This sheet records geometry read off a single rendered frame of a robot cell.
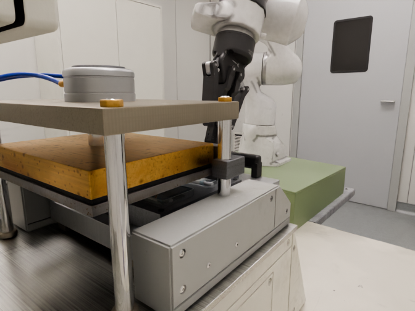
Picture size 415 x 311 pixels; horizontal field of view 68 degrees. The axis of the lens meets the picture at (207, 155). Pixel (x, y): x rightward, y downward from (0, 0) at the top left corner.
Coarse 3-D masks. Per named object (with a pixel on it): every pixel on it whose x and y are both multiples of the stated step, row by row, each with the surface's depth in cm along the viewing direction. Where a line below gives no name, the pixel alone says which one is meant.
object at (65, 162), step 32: (0, 160) 36; (32, 160) 30; (64, 160) 28; (96, 160) 28; (128, 160) 28; (160, 160) 31; (192, 160) 35; (64, 192) 28; (96, 192) 25; (128, 192) 28; (160, 192) 31
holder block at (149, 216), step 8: (232, 184) 43; (200, 192) 39; (208, 192) 39; (216, 192) 40; (184, 200) 36; (192, 200) 36; (200, 200) 37; (128, 208) 35; (136, 208) 34; (144, 208) 34; (152, 208) 34; (160, 208) 34; (168, 208) 34; (176, 208) 34; (136, 216) 34; (144, 216) 34; (152, 216) 33; (160, 216) 32; (136, 224) 35; (144, 224) 34
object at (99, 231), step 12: (264, 180) 53; (276, 180) 53; (60, 204) 42; (60, 216) 42; (72, 216) 40; (84, 216) 38; (96, 216) 38; (108, 216) 38; (60, 228) 43; (72, 228) 41; (84, 228) 39; (96, 228) 37; (108, 228) 35; (132, 228) 34; (96, 240) 37; (108, 240) 36; (132, 252) 33; (132, 264) 34
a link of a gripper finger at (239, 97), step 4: (248, 88) 59; (240, 92) 59; (244, 92) 59; (236, 96) 59; (240, 96) 58; (244, 96) 59; (236, 100) 58; (240, 100) 58; (240, 104) 58; (240, 108) 58; (232, 120) 57; (236, 120) 58; (232, 124) 57; (232, 128) 57
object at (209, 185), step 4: (196, 180) 41; (188, 184) 42; (192, 184) 42; (196, 184) 41; (200, 184) 41; (204, 184) 40; (208, 184) 40; (212, 184) 40; (216, 184) 41; (208, 188) 40
